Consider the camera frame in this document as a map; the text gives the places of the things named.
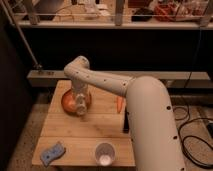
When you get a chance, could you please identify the black floor cable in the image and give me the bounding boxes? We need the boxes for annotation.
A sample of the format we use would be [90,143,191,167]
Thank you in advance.
[172,105,213,169]

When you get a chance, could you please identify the clear plastic cup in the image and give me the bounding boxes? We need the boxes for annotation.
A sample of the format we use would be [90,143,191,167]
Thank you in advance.
[94,142,116,166]

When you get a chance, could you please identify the orange carrot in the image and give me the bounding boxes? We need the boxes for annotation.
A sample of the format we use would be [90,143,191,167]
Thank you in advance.
[117,96,124,113]

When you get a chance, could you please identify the metal diagonal pole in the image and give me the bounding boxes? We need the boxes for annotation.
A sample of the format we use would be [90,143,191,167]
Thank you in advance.
[1,0,43,71]

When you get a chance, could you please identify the orange ceramic bowl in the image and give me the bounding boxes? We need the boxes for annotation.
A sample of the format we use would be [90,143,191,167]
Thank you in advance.
[61,89,92,116]

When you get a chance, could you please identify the wooden shelf rail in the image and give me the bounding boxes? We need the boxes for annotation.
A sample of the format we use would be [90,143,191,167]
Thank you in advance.
[18,20,213,30]

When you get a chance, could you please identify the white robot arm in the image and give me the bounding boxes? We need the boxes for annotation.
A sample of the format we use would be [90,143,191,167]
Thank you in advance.
[64,56,186,171]

